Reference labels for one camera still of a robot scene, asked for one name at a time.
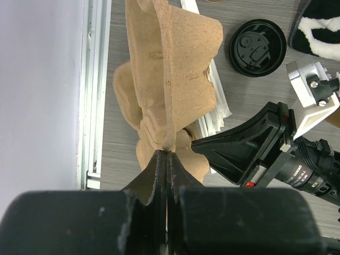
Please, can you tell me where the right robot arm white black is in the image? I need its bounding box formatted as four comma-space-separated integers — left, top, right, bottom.
191, 102, 339, 205

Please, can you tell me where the zebra print pillow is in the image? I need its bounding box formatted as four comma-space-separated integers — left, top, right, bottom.
289, 0, 339, 61

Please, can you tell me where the stack of brown paper cups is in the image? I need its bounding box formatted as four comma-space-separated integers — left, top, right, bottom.
206, 0, 222, 3

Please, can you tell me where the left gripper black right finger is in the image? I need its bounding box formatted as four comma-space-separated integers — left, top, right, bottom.
167, 153, 326, 254

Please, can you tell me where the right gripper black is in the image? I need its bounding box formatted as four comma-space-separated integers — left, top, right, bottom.
191, 102, 296, 188

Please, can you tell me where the white wrapped straws bundle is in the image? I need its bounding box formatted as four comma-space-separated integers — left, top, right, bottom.
180, 0, 233, 175

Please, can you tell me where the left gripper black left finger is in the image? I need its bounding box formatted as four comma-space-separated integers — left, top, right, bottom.
1, 150, 166, 254

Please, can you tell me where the single brown cardboard cup carrier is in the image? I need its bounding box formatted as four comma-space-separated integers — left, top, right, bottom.
125, 1, 223, 151

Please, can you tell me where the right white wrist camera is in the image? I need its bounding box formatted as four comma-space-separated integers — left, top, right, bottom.
286, 61, 339, 140

